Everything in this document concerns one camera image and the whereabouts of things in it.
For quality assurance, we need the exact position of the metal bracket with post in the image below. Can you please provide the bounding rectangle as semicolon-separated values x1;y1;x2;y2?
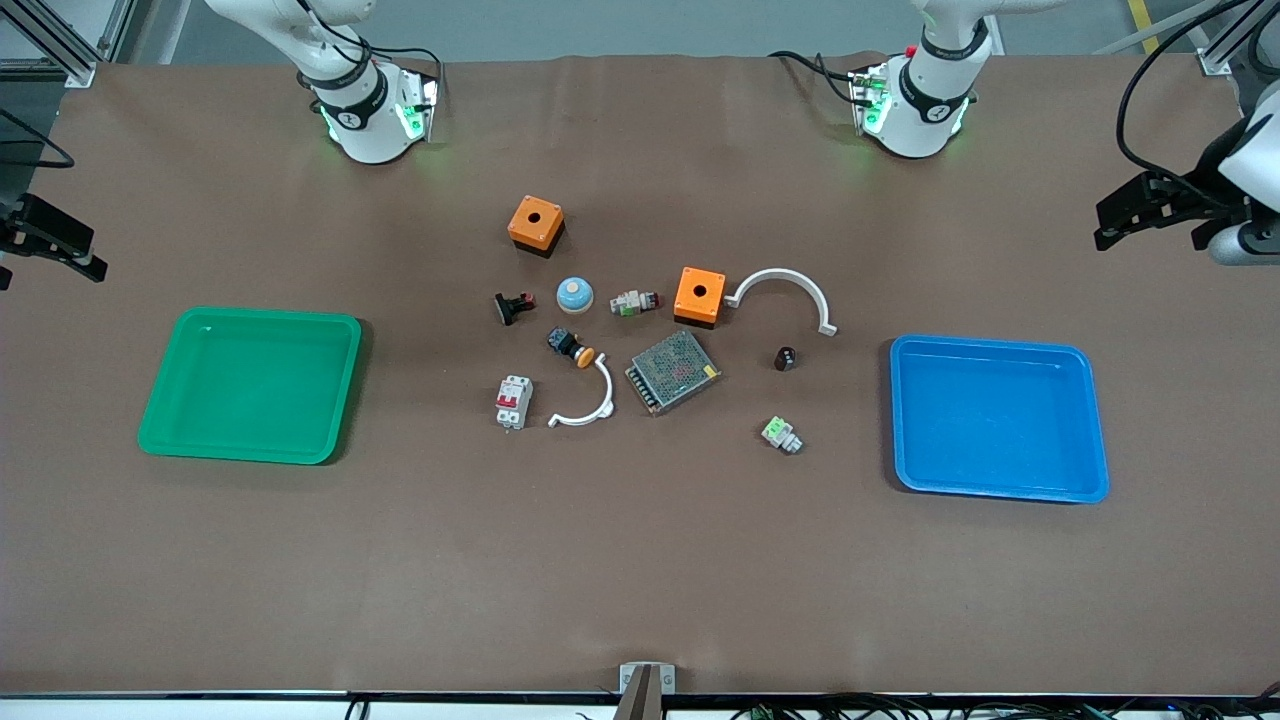
612;662;677;720

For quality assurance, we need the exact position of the aluminium frame profile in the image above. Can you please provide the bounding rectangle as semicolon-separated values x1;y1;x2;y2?
0;0;137;89
1094;0;1280;77

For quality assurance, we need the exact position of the orange button box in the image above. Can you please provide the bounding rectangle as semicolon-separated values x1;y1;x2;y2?
673;266;728;329
507;194;567;259

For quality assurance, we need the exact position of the black base cable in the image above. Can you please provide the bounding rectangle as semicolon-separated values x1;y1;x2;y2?
768;49;863;107
340;28;447;101

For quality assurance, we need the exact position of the green plastic tray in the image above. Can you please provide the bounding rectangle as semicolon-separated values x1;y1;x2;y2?
137;306;363;466

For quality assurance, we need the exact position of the brown table mat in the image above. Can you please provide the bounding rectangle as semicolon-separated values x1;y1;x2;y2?
0;52;1280;698

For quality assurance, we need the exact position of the blue plastic tray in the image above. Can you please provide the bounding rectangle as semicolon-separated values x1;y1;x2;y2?
889;334;1111;505

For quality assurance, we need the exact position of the small white arc clamp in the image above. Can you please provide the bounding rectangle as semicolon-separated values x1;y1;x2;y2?
547;357;617;430

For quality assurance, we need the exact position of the black left base cable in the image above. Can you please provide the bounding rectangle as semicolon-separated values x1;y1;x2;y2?
768;49;863;107

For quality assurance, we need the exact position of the black right base cable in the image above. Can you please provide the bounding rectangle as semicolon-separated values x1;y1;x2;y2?
340;28;447;101

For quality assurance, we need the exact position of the white red circuit breaker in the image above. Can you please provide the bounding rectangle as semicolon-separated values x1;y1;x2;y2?
495;374;535;433

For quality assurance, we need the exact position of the metal mesh power supply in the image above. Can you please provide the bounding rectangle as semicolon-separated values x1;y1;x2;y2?
625;329;723;418

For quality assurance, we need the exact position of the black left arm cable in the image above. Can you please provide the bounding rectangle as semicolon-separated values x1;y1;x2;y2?
1115;0;1263;185

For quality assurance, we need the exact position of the large white arc clamp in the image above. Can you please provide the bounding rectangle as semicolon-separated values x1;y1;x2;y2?
724;268;839;338

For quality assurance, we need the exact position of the orange cap push button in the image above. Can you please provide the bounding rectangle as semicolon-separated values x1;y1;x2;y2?
546;327;597;369

